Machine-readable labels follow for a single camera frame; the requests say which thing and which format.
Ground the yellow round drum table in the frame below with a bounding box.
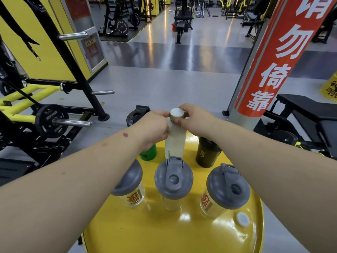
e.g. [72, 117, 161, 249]
[81, 131, 265, 253]

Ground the person's right forearm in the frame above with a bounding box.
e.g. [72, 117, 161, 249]
[210, 118, 337, 253]

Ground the yellow barrel seat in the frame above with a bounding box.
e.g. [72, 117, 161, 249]
[319, 72, 337, 103]

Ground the row of yellow gym machines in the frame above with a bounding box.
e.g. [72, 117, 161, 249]
[220, 0, 272, 41]

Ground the person's right hand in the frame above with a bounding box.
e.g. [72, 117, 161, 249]
[172, 103, 219, 140]

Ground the black weight plate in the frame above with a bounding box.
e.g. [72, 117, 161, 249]
[35, 104, 70, 139]

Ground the grey pillar with red banner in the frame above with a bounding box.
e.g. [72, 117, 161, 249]
[226, 0, 337, 131]

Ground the person's left forearm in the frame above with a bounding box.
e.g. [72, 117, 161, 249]
[0, 123, 145, 253]

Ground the person's left hand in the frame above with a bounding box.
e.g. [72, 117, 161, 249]
[131, 110, 171, 153]

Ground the dark shaker with black lid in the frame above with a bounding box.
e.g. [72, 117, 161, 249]
[195, 137, 222, 168]

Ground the framed red poster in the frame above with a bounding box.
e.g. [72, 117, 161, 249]
[79, 26, 107, 74]

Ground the black yellow weight machine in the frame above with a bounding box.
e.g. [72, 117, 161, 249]
[0, 0, 115, 186]

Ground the black squat rack with plates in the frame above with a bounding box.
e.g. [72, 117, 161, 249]
[99, 0, 153, 39]

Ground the clear shaker grey lid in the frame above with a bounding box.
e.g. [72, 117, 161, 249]
[110, 159, 146, 208]
[199, 163, 251, 220]
[154, 156, 194, 211]

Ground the black weight bench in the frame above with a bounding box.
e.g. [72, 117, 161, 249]
[254, 93, 337, 158]

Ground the small white cap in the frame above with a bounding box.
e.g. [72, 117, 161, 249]
[236, 212, 251, 227]

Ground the black bench machine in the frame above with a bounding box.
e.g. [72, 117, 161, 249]
[171, 0, 194, 44]

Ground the green shaker with black lid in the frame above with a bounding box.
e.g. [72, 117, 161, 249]
[126, 104, 158, 162]

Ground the white bottle with cream cap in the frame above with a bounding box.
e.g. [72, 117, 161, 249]
[164, 108, 187, 160]

